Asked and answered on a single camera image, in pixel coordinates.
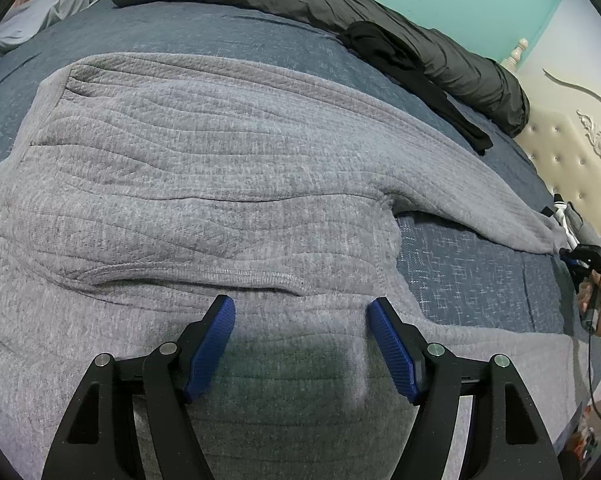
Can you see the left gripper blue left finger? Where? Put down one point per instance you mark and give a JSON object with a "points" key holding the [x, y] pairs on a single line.
{"points": [[202, 344]]}

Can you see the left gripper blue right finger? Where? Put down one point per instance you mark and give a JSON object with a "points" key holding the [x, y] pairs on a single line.
{"points": [[402, 346]]}

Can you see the grey quilted sweatshirt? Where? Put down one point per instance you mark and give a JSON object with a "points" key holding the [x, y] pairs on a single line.
{"points": [[141, 186]]}

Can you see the stack of folded clothes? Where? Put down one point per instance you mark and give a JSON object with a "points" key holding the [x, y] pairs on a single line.
{"points": [[575, 229]]}

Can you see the cream tufted headboard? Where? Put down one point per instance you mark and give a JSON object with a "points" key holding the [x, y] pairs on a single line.
{"points": [[563, 136]]}

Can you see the black garment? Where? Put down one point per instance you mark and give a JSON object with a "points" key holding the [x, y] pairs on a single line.
{"points": [[392, 57]]}

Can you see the dark grey rolled duvet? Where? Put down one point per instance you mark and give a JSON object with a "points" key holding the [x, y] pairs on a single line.
{"points": [[480, 83]]}

